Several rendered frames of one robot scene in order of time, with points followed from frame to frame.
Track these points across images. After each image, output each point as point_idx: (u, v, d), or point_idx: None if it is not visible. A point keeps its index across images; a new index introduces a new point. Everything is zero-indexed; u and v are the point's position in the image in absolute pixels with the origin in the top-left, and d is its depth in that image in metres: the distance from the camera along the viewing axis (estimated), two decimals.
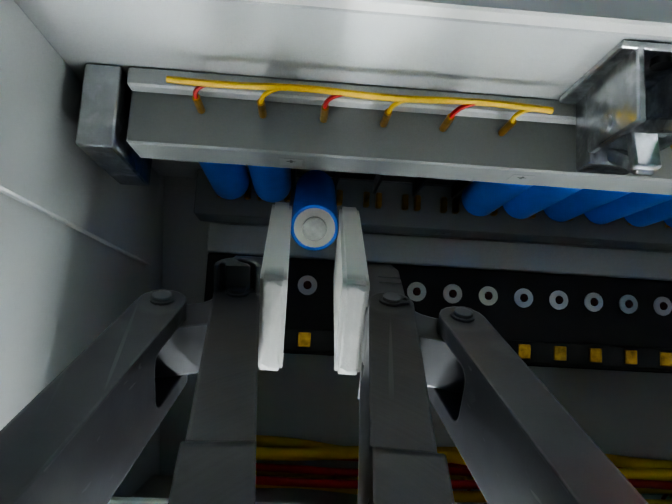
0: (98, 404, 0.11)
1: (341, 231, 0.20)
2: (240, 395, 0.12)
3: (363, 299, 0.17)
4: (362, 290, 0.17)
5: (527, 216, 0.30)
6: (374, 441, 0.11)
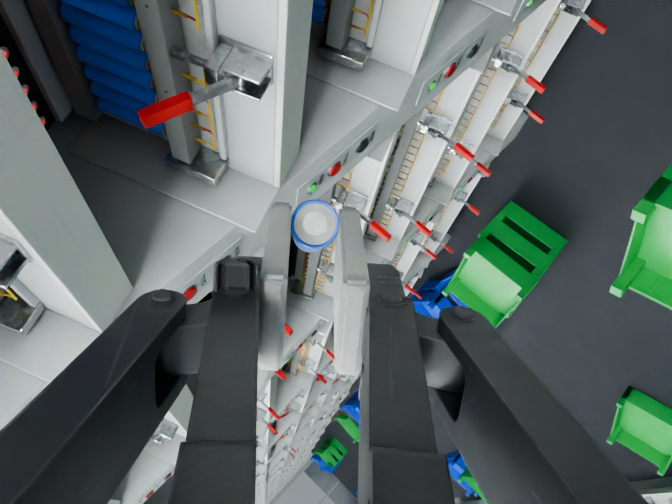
0: (98, 404, 0.11)
1: (341, 231, 0.20)
2: (240, 395, 0.12)
3: (363, 299, 0.17)
4: (362, 290, 0.17)
5: None
6: (374, 441, 0.11)
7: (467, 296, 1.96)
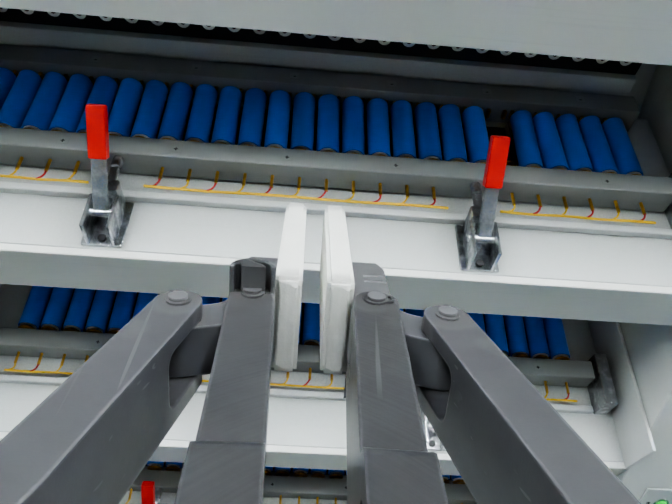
0: (111, 403, 0.11)
1: (326, 230, 0.20)
2: (251, 396, 0.12)
3: (348, 298, 0.17)
4: (347, 289, 0.16)
5: (450, 108, 0.51)
6: (364, 441, 0.11)
7: None
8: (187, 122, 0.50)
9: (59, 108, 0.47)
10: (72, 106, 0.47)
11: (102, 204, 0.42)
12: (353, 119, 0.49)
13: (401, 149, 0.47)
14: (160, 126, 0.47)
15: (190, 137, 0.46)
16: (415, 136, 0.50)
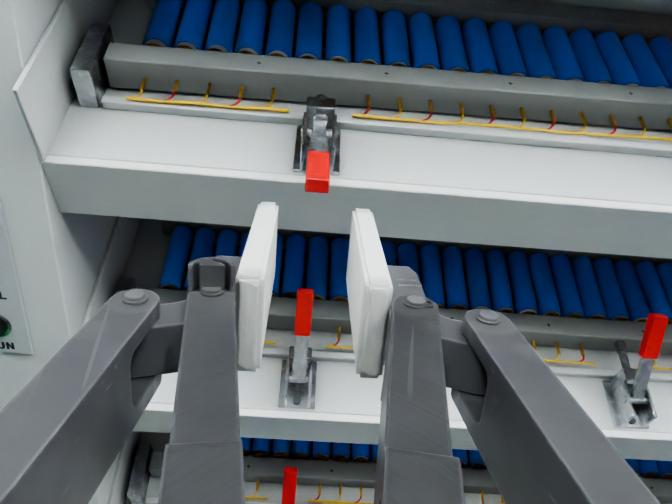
0: (76, 405, 0.11)
1: (357, 233, 0.20)
2: (221, 395, 0.12)
3: (386, 302, 0.17)
4: (385, 293, 0.16)
5: (663, 40, 0.46)
6: (389, 442, 0.11)
7: None
8: None
9: (244, 29, 0.42)
10: (257, 27, 0.42)
11: (319, 129, 0.35)
12: (565, 48, 0.44)
13: (626, 78, 0.42)
14: (357, 50, 0.42)
15: (395, 61, 0.41)
16: None
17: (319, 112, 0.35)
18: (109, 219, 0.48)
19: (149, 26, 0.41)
